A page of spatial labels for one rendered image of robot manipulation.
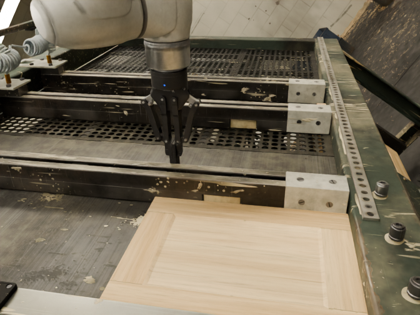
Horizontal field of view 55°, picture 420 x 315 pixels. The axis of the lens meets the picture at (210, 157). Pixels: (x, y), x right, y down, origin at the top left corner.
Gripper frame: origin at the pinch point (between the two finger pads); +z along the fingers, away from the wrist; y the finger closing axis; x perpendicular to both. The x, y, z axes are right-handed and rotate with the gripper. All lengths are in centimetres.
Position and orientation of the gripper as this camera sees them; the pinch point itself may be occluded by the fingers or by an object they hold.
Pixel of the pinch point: (174, 154)
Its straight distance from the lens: 92.2
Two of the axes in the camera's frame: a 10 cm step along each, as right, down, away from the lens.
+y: -9.8, -0.7, 1.6
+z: 0.1, 8.8, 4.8
